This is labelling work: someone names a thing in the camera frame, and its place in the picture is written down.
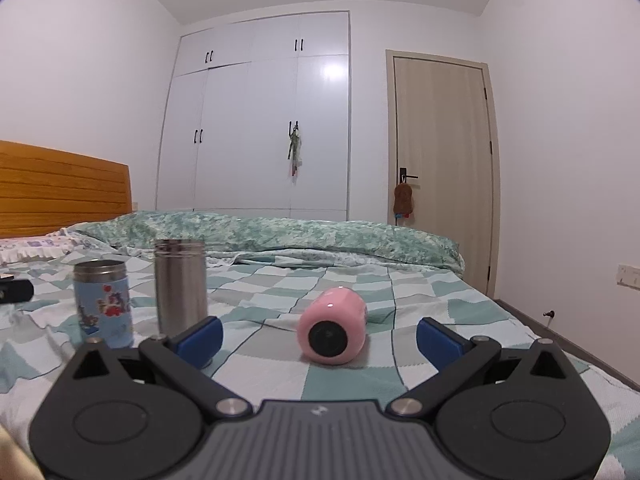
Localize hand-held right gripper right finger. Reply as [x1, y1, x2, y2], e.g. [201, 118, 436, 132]
[389, 317, 572, 418]

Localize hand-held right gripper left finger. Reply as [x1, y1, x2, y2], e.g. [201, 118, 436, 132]
[69, 316, 252, 419]

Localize pink cup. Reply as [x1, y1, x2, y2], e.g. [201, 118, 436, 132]
[297, 287, 369, 366]

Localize stainless steel cup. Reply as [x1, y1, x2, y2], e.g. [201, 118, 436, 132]
[153, 239, 209, 339]

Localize blue cartoon print cup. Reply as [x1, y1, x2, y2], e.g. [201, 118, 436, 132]
[73, 259, 135, 350]

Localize checked green white bedsheet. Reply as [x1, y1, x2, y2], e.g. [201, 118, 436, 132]
[0, 252, 640, 480]

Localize green floral quilt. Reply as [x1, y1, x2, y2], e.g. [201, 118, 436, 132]
[74, 209, 466, 275]

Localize brown plush hanging toy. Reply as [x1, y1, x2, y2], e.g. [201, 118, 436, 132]
[393, 182, 415, 221]

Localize beige wooden door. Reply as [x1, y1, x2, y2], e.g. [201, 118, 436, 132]
[385, 49, 503, 299]

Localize floral pillow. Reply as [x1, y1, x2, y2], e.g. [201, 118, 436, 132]
[0, 230, 92, 267]

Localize black cylindrical object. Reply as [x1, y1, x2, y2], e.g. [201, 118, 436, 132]
[0, 279, 35, 307]

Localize wooden headboard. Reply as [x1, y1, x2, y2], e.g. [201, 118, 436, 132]
[0, 140, 132, 239]

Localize green hanging ornament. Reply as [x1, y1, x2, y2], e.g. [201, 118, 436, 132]
[286, 127, 304, 179]

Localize white wardrobe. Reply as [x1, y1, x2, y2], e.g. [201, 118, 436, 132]
[155, 10, 351, 224]

